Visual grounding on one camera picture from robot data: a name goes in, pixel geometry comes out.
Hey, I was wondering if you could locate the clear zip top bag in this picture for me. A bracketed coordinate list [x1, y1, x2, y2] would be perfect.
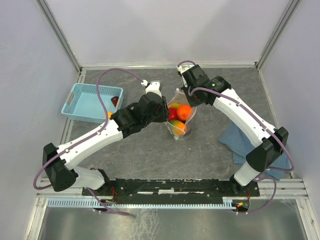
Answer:
[165, 88, 197, 140]

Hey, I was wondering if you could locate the green yellow mango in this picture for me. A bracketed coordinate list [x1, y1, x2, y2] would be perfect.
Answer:
[169, 119, 188, 136]

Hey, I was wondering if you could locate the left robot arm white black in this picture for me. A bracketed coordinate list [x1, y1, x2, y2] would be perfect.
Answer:
[42, 92, 169, 195]

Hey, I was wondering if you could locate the small yellow fruit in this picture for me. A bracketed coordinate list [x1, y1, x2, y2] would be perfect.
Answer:
[104, 111, 113, 119]

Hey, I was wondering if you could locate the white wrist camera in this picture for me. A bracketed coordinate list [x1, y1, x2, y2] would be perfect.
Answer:
[176, 64, 194, 87]
[140, 79, 162, 97]

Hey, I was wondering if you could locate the light blue plastic basket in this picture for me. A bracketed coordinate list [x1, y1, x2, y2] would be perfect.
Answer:
[61, 83, 124, 124]

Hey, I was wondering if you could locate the blue cloth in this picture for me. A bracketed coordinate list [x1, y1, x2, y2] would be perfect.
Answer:
[218, 122, 291, 181]

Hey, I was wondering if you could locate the red apple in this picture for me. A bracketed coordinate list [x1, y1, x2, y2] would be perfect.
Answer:
[168, 107, 179, 121]

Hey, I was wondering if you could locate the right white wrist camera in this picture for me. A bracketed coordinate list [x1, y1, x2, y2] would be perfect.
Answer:
[176, 64, 194, 87]

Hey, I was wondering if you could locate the small dark red fruit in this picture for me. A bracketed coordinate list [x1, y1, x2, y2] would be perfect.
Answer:
[111, 96, 119, 107]

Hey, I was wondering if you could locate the light blue cable duct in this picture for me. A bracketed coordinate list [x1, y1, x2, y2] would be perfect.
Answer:
[47, 197, 236, 210]

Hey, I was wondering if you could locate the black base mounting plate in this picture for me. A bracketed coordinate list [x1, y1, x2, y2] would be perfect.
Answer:
[82, 178, 260, 206]

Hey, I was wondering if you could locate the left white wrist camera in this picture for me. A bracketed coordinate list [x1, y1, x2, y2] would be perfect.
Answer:
[140, 79, 162, 97]

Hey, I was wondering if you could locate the yellow orange round fruit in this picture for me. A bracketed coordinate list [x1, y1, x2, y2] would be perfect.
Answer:
[169, 103, 181, 109]

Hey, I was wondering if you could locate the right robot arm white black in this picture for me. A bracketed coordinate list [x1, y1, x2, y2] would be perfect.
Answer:
[176, 63, 290, 196]

